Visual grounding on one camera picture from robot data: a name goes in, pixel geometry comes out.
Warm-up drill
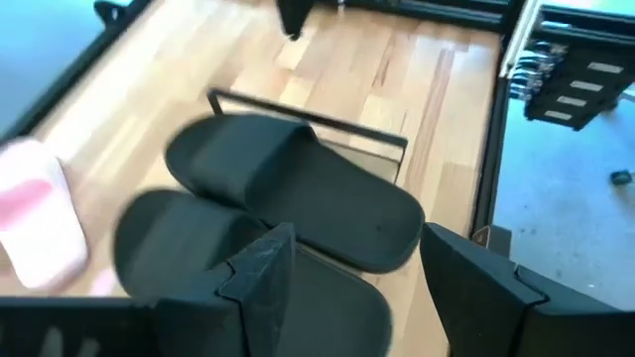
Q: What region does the small black floor object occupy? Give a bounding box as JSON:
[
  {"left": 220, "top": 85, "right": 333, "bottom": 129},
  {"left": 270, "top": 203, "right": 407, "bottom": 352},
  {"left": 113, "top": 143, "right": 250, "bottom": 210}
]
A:
[{"left": 608, "top": 169, "right": 635, "bottom": 187}]

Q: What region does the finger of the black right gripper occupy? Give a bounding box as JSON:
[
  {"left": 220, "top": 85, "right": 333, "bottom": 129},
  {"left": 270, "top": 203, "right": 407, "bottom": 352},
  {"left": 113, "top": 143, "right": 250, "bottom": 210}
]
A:
[{"left": 275, "top": 0, "right": 316, "bottom": 42}]

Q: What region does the black control box with labels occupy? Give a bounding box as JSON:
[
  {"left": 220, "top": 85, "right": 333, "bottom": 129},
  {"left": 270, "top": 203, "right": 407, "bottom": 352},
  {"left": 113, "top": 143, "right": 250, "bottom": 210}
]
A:
[{"left": 510, "top": 4, "right": 635, "bottom": 133}]

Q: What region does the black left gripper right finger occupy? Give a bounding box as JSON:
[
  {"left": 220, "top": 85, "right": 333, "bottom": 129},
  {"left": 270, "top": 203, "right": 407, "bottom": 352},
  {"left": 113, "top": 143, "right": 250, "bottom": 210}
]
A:
[{"left": 419, "top": 221, "right": 635, "bottom": 357}]

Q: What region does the wooden shelf with black legs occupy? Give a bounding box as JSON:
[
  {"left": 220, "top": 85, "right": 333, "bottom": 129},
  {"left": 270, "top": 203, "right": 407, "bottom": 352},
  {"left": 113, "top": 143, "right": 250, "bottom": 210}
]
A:
[{"left": 205, "top": 86, "right": 410, "bottom": 185}]

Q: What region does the silver label plate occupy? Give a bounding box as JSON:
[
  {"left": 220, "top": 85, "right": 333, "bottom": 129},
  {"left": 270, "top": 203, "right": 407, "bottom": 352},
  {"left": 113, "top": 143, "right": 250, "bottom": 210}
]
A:
[{"left": 499, "top": 0, "right": 543, "bottom": 79}]

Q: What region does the pink rubber slide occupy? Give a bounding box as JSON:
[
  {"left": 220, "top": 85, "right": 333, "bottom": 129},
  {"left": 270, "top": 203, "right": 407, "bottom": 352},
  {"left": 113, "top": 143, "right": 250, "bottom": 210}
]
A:
[
  {"left": 0, "top": 137, "right": 91, "bottom": 295},
  {"left": 89, "top": 268, "right": 120, "bottom": 298}
]

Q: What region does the black rubber slide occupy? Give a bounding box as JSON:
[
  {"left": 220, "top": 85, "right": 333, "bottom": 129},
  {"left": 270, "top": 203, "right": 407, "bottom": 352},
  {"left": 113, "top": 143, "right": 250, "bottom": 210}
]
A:
[
  {"left": 112, "top": 187, "right": 394, "bottom": 357},
  {"left": 164, "top": 112, "right": 427, "bottom": 276}
]

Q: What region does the black aluminium table frame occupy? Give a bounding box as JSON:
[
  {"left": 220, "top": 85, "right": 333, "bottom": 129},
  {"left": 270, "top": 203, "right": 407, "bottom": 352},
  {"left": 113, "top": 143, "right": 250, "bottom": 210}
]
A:
[{"left": 0, "top": 0, "right": 520, "bottom": 249}]

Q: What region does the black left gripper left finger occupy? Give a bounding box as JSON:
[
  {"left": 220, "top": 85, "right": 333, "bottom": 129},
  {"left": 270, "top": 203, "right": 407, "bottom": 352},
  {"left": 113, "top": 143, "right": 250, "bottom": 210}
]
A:
[{"left": 0, "top": 221, "right": 298, "bottom": 357}]

